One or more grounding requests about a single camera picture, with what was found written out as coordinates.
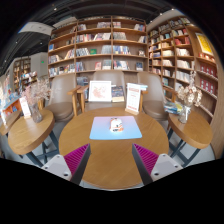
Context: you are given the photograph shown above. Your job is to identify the white framed red drawing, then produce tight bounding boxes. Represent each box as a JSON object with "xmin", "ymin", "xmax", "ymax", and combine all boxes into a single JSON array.
[{"xmin": 87, "ymin": 80, "xmax": 113, "ymax": 103}]

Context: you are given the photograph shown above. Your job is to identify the small distant bookshelf unit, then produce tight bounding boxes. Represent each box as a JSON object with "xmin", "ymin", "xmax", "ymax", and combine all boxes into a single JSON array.
[{"xmin": 13, "ymin": 57, "xmax": 33, "ymax": 93}]

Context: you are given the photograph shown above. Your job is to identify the large wooden bookshelf unit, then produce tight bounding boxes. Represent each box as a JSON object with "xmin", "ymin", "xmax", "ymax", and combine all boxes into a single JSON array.
[{"xmin": 47, "ymin": 15, "xmax": 149, "ymax": 79}]

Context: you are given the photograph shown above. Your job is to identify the small white table sign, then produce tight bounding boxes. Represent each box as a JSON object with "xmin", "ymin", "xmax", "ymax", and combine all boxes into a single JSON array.
[{"xmin": 18, "ymin": 96, "xmax": 33, "ymax": 120}]

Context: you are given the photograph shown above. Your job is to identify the white and orange sign stand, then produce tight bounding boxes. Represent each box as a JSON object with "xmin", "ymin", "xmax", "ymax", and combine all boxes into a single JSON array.
[{"xmin": 124, "ymin": 82, "xmax": 142, "ymax": 116}]

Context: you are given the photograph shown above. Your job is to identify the glass vase with pink flowers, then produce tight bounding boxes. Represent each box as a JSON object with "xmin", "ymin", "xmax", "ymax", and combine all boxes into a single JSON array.
[{"xmin": 21, "ymin": 77, "xmax": 52, "ymax": 124}]

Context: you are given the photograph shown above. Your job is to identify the pink-blue gradient mouse pad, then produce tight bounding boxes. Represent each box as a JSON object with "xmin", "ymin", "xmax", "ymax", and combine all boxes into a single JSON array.
[{"xmin": 89, "ymin": 115, "xmax": 143, "ymax": 141}]

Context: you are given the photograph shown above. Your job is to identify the white and orange computer mouse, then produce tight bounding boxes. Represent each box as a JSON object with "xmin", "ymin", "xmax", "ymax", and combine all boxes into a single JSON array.
[{"xmin": 109, "ymin": 116, "xmax": 125, "ymax": 133}]

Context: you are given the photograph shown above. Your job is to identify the glass vase with dried flowers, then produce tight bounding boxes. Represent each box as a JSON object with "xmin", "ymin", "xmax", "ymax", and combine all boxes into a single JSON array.
[{"xmin": 175, "ymin": 70, "xmax": 203, "ymax": 125}]

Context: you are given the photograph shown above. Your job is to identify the angled wooden bookshelf unit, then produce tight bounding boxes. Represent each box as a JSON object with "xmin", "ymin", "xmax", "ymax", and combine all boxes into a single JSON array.
[{"xmin": 146, "ymin": 14, "xmax": 224, "ymax": 128}]

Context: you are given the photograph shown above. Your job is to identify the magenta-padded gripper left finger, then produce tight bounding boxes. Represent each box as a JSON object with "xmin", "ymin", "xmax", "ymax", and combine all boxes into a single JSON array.
[{"xmin": 40, "ymin": 142, "xmax": 92, "ymax": 186}]

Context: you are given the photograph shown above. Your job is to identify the stack of colourful books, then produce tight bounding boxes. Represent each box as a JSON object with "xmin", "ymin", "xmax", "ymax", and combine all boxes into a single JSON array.
[{"xmin": 163, "ymin": 100, "xmax": 184, "ymax": 116}]

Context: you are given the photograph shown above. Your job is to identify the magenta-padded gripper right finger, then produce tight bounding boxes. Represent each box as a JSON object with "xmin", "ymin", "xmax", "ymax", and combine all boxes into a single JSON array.
[{"xmin": 131, "ymin": 142, "xmax": 184, "ymax": 186}]

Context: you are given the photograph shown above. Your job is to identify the dark standing book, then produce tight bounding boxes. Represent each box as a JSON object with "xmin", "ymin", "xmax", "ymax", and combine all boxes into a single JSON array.
[{"xmin": 111, "ymin": 85, "xmax": 126, "ymax": 103}]

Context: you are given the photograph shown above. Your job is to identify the beige upholstered wooden armchair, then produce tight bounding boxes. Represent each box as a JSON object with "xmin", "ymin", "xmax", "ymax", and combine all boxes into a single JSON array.
[
  {"xmin": 137, "ymin": 70, "xmax": 172, "ymax": 122},
  {"xmin": 44, "ymin": 72, "xmax": 83, "ymax": 123},
  {"xmin": 77, "ymin": 69, "xmax": 128, "ymax": 113}
]

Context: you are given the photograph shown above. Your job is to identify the orange book display table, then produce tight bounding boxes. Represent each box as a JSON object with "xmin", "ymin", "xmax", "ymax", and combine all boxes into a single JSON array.
[{"xmin": 0, "ymin": 74, "xmax": 23, "ymax": 134}]

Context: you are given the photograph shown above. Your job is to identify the round wooden side table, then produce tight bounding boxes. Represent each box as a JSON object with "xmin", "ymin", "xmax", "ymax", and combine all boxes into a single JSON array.
[
  {"xmin": 7, "ymin": 109, "xmax": 61, "ymax": 168},
  {"xmin": 166, "ymin": 109, "xmax": 214, "ymax": 168}
]

